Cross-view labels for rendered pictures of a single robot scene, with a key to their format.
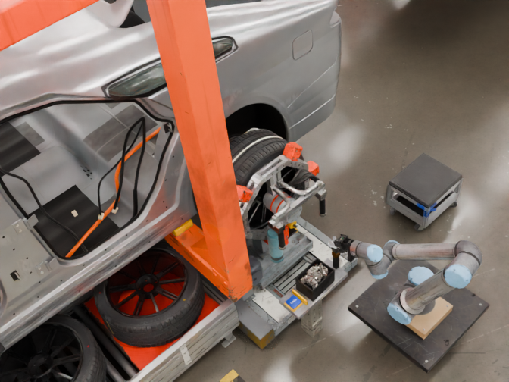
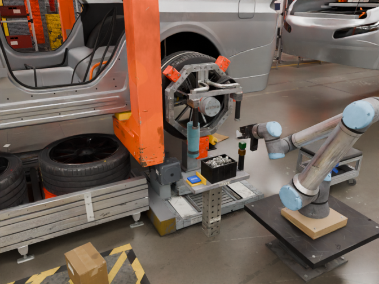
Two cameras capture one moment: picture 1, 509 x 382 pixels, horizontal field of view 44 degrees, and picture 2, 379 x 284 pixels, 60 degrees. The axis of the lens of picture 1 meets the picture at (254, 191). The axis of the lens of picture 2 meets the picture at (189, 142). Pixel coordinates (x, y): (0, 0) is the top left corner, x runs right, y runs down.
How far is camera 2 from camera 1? 2.19 m
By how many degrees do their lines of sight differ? 25
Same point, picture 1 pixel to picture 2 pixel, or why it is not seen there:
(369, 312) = (263, 211)
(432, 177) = not seen: hidden behind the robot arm
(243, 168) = (179, 59)
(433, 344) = (323, 245)
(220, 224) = (138, 57)
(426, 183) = not seen: hidden behind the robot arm
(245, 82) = (197, 9)
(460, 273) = (362, 105)
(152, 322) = (71, 167)
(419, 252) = (317, 126)
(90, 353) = (8, 173)
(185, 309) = (102, 166)
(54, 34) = not seen: outside the picture
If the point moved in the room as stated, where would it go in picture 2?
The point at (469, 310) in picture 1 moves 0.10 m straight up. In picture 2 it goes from (364, 229) to (368, 214)
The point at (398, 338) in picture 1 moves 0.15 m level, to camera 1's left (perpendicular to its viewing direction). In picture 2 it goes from (287, 234) to (260, 231)
